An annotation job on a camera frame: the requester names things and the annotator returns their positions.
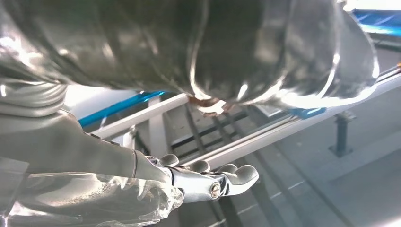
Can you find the white metal frame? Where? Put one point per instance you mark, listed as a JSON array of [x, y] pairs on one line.
[[250, 144]]

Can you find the dark metal post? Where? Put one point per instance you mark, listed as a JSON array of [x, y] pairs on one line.
[[342, 134]]

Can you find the blue metal shelf rack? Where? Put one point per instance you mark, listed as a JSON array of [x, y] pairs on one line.
[[125, 105]]

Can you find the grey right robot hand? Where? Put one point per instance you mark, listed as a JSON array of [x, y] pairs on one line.
[[188, 47]]

